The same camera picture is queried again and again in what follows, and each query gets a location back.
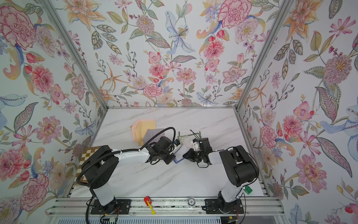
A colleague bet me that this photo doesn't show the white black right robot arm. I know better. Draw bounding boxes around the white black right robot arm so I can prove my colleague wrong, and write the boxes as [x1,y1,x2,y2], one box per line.
[183,138,259,205]

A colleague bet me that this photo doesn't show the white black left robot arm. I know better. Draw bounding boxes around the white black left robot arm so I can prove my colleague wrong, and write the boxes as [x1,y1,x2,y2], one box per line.
[76,136,175,206]

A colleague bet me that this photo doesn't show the aluminium corner frame post right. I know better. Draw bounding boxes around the aluminium corner frame post right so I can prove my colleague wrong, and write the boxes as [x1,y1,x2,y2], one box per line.
[235,1,293,112]

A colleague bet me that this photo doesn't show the aluminium corner frame post left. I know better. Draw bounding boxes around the aluminium corner frame post left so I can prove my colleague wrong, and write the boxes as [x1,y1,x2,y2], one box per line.
[39,0,109,112]

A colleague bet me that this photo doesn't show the green tag label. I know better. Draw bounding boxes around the green tag label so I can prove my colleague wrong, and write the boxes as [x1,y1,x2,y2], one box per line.
[243,185,253,195]

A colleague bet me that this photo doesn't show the yellow stick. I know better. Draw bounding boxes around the yellow stick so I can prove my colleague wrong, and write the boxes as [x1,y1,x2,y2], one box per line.
[148,204,156,215]

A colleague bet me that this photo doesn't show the grey lavender envelope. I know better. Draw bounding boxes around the grey lavender envelope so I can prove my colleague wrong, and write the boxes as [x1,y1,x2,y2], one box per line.
[143,128,165,145]

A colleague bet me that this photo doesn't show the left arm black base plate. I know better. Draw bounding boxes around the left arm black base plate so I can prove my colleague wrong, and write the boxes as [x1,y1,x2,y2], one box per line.
[90,199,131,215]

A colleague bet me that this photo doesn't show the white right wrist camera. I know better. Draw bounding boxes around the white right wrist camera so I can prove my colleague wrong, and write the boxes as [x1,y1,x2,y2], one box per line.
[191,139,200,151]

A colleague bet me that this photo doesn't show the aluminium corner frame post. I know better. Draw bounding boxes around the aluminium corner frame post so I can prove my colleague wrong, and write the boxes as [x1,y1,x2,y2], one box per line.
[235,1,293,112]
[39,0,109,112]

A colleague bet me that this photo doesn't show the round silver knob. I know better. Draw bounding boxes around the round silver knob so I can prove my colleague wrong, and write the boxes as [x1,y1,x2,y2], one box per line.
[188,197,196,208]

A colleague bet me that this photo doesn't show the pink envelope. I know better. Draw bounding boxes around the pink envelope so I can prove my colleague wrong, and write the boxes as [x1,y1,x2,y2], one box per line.
[131,120,143,143]

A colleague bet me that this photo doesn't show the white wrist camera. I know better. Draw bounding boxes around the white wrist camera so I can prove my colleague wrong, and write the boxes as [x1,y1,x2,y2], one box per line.
[191,139,200,151]
[174,139,181,147]

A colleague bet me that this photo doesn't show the yellow envelope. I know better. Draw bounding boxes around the yellow envelope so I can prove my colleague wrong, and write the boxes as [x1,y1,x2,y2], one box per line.
[136,120,156,146]

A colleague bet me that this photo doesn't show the black corrugated left cable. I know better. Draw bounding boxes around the black corrugated left cable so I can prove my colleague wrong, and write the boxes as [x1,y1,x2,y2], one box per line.
[76,127,177,187]

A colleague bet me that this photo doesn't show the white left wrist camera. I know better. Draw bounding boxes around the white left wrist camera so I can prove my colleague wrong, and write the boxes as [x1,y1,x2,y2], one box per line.
[174,139,181,147]

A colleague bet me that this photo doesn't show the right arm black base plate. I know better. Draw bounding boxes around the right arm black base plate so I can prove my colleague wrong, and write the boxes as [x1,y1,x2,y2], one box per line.
[202,198,244,214]

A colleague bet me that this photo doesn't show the wooden checkered chessboard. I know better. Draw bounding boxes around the wooden checkered chessboard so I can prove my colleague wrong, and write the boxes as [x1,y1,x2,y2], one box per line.
[74,146,100,185]

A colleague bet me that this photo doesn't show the blue bordered white letter paper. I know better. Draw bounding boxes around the blue bordered white letter paper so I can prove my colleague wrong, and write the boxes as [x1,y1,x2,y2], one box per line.
[173,145,189,164]

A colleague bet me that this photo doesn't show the aluminium front rail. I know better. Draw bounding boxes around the aluminium front rail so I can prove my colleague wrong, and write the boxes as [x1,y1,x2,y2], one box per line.
[45,197,285,217]

